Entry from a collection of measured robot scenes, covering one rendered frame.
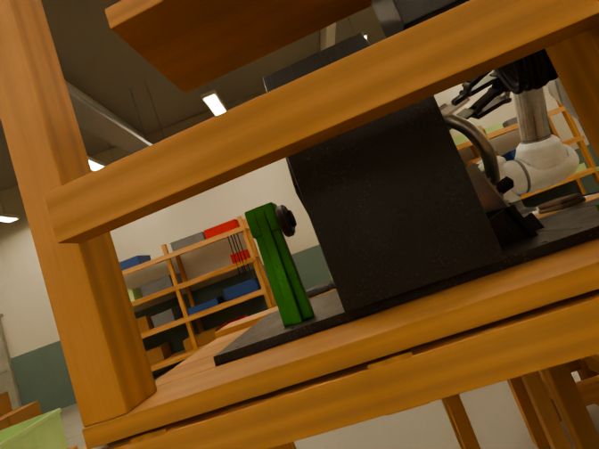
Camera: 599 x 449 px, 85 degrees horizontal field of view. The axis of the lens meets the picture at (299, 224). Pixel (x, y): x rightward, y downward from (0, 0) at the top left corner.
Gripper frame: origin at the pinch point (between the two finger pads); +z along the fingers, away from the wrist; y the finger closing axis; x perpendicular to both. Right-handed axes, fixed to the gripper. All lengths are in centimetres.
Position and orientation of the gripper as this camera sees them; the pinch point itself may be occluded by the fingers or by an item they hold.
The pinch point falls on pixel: (455, 112)
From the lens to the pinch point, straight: 94.3
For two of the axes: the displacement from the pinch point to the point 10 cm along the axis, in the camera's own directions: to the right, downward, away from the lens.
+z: -8.0, 5.9, 1.1
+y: -5.3, -6.2, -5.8
